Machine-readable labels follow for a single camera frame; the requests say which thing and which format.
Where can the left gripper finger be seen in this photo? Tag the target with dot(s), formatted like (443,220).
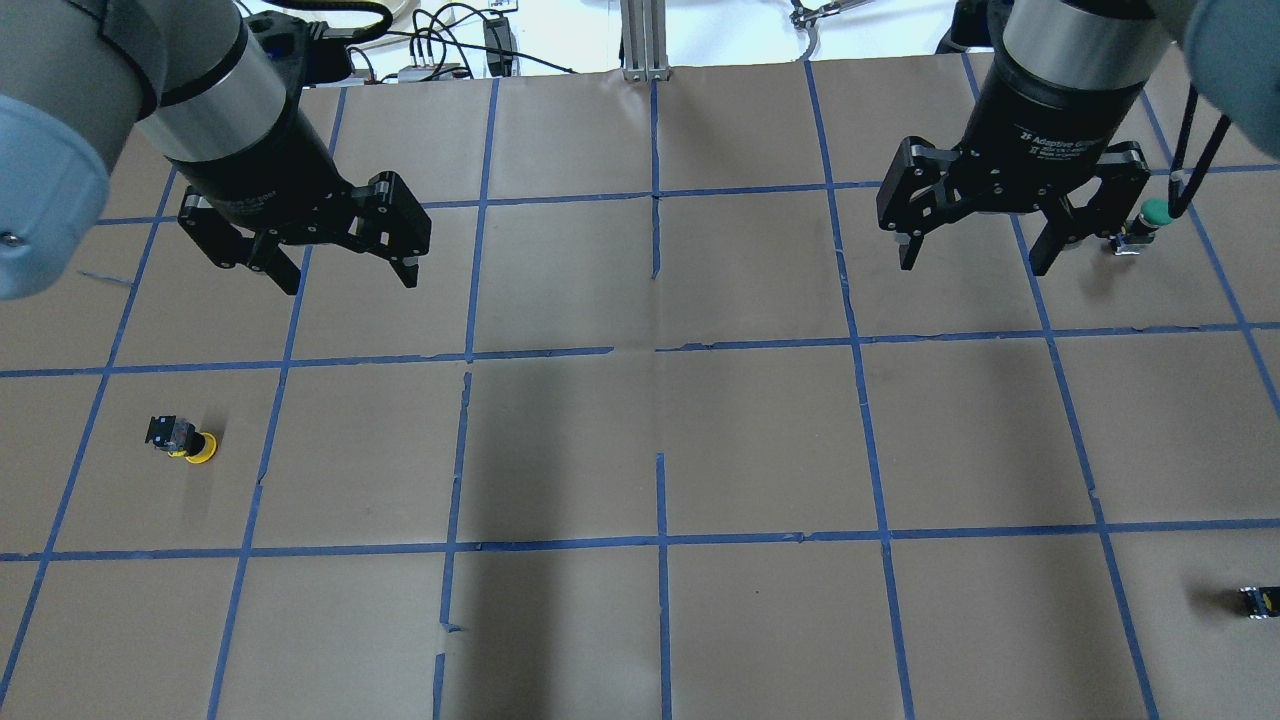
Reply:
(223,244)
(385,220)

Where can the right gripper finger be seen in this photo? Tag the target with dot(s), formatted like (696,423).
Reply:
(1123,173)
(926,187)

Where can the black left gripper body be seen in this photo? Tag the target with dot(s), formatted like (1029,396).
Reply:
(262,162)

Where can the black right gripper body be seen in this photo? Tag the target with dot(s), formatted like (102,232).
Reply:
(1050,132)

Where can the yellow push button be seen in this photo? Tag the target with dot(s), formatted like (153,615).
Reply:
(178,437)

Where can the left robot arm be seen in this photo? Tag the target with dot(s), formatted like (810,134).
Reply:
(80,76)

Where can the green push button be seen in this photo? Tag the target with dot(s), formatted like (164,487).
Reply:
(1135,236)

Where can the red push button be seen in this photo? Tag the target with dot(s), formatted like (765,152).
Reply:
(1260,602)

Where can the aluminium frame post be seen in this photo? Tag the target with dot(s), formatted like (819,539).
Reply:
(644,56)

